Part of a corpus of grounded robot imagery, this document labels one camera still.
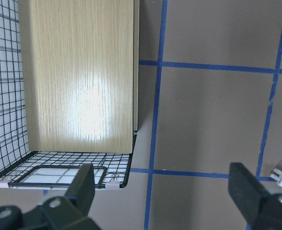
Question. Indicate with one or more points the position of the wire basket with wooden shelf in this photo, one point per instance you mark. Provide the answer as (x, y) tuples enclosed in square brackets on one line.
[(68, 91)]

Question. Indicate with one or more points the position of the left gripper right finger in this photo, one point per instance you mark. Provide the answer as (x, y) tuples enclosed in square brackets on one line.
[(245, 190)]

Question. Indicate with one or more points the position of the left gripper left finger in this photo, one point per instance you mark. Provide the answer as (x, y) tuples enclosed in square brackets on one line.
[(80, 194)]

